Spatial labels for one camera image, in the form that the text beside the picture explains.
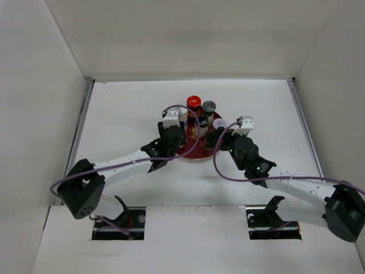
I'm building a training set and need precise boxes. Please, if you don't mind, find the left metal frame rail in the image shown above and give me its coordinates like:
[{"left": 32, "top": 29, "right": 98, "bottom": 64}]
[{"left": 55, "top": 76, "right": 95, "bottom": 206}]

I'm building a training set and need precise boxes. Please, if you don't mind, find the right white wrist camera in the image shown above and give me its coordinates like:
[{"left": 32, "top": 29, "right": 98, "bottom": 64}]
[{"left": 234, "top": 116, "right": 254, "bottom": 136}]

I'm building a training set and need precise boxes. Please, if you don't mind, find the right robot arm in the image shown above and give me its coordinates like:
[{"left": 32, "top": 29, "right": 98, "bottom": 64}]
[{"left": 206, "top": 127, "right": 364, "bottom": 243}]

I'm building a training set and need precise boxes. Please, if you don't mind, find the right metal frame rail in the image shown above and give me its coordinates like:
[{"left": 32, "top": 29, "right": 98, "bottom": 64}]
[{"left": 287, "top": 78, "right": 323, "bottom": 176}]

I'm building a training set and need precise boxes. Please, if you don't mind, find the clear lid white shaker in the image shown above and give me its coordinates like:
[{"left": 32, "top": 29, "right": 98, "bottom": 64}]
[{"left": 202, "top": 100, "right": 216, "bottom": 120}]

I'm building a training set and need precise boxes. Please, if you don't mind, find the silver lid blue label bottle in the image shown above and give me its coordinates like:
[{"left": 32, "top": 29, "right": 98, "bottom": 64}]
[{"left": 178, "top": 107, "right": 188, "bottom": 122}]

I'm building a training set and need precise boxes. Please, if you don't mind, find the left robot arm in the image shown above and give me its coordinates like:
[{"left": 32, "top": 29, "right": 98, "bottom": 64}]
[{"left": 56, "top": 122, "right": 185, "bottom": 228}]

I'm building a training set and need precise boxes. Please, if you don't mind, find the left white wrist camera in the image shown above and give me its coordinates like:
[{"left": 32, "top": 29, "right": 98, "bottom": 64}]
[{"left": 163, "top": 109, "right": 180, "bottom": 128}]

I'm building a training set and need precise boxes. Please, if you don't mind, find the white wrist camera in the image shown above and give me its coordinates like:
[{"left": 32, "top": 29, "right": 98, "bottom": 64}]
[
  {"left": 163, "top": 109, "right": 180, "bottom": 128},
  {"left": 234, "top": 116, "right": 254, "bottom": 136}
]

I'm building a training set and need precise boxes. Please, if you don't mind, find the white lid spice jar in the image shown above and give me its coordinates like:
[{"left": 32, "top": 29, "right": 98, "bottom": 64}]
[{"left": 212, "top": 118, "right": 227, "bottom": 130}]

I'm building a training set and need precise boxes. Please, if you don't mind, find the black lid pepper shaker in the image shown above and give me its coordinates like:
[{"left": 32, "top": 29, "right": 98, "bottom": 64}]
[{"left": 204, "top": 136, "right": 214, "bottom": 151}]

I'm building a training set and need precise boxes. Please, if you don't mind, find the metal frame rail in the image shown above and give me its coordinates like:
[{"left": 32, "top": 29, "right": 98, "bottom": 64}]
[
  {"left": 287, "top": 78, "right": 323, "bottom": 176},
  {"left": 55, "top": 76, "right": 95, "bottom": 206}
]

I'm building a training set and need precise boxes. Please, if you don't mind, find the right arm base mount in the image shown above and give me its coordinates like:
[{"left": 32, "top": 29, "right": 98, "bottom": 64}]
[{"left": 245, "top": 196, "right": 302, "bottom": 240}]

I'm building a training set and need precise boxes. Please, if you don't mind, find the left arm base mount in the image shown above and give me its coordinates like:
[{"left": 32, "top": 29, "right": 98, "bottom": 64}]
[{"left": 89, "top": 195, "right": 147, "bottom": 241}]

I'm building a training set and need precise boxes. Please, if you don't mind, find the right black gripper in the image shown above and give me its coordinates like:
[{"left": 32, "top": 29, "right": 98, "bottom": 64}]
[{"left": 208, "top": 127, "right": 248, "bottom": 171}]

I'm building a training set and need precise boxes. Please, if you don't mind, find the black knob white grinder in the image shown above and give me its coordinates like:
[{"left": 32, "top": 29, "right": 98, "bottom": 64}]
[{"left": 196, "top": 114, "right": 209, "bottom": 138}]

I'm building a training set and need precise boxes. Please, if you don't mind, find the red lid chili sauce jar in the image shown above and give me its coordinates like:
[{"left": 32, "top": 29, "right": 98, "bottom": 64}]
[{"left": 186, "top": 95, "right": 202, "bottom": 116}]

